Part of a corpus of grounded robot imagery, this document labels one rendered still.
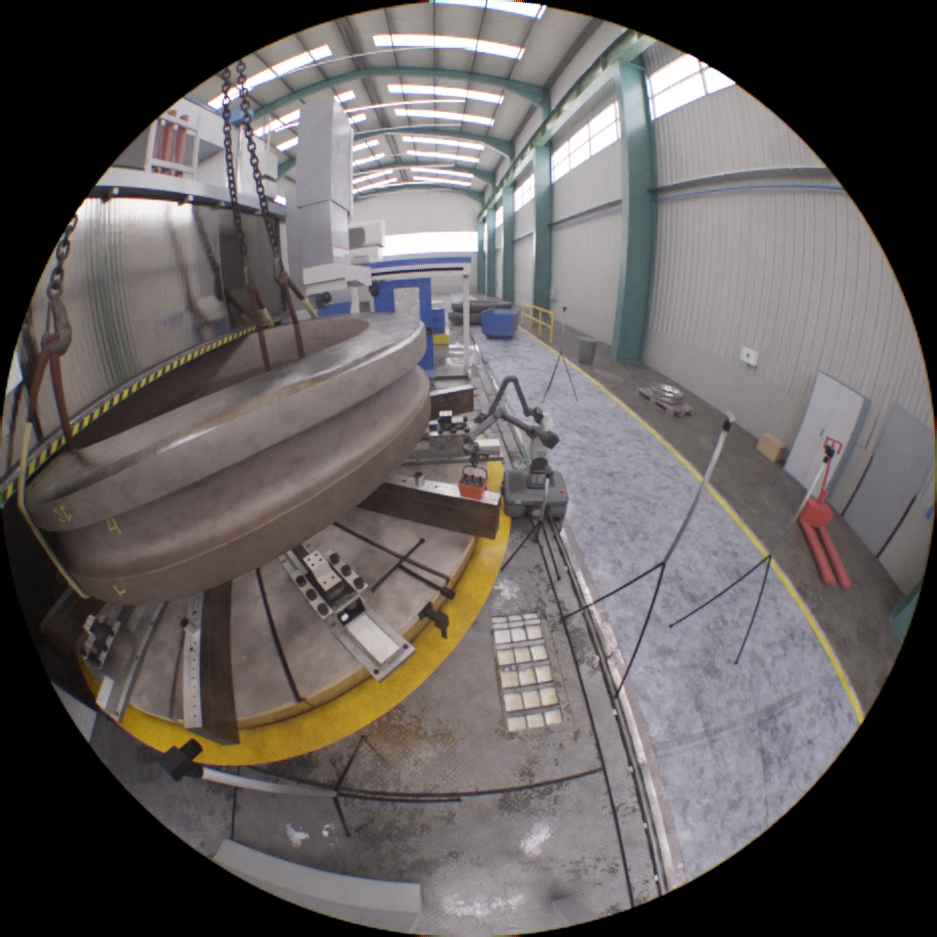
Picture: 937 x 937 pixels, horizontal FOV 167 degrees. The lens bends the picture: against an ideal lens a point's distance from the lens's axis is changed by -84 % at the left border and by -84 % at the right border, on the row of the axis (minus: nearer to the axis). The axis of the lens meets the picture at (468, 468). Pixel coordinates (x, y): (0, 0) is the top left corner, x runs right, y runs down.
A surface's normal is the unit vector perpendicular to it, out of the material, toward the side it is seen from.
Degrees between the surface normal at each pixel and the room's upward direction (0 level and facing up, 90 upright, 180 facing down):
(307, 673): 0
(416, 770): 0
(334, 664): 0
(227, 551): 90
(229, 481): 90
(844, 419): 90
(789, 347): 90
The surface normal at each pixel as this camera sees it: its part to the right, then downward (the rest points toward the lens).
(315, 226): 0.08, 0.55
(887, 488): -1.00, 0.05
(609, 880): 0.00, -0.83
